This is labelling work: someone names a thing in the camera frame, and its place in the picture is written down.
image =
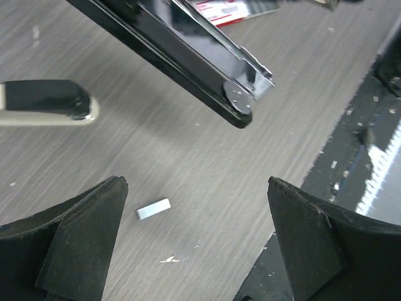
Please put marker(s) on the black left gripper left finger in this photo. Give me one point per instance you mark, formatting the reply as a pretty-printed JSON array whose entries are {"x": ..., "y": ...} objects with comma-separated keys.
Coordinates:
[{"x": 64, "y": 252}]

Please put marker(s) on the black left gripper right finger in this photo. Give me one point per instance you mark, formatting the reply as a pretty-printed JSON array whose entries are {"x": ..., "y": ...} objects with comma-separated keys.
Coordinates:
[{"x": 332, "y": 253}]

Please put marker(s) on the silver staple strip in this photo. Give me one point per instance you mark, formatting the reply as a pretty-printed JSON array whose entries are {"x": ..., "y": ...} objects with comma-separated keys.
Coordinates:
[{"x": 153, "y": 209}]

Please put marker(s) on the black deli stapler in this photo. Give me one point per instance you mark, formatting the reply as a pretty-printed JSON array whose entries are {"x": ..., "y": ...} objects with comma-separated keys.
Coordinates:
[{"x": 181, "y": 43}]

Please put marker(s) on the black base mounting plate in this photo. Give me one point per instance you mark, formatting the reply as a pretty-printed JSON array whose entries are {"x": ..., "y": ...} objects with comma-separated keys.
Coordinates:
[{"x": 358, "y": 169}]

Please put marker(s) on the red white staple box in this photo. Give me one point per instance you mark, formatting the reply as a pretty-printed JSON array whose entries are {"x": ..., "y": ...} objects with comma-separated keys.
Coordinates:
[{"x": 223, "y": 13}]

